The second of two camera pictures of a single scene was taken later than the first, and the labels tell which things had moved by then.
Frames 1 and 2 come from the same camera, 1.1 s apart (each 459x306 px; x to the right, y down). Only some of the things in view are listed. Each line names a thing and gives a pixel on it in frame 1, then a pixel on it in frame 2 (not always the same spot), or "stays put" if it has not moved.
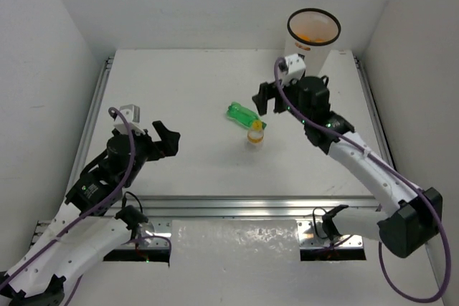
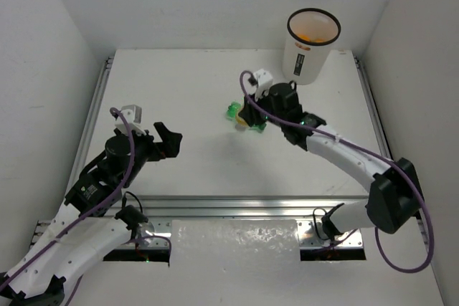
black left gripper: x=153 y=146 stays put
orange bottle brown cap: x=319 y=40 stays put
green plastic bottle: x=243 y=115 stays put
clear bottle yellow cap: x=255 y=135 to x=241 y=124
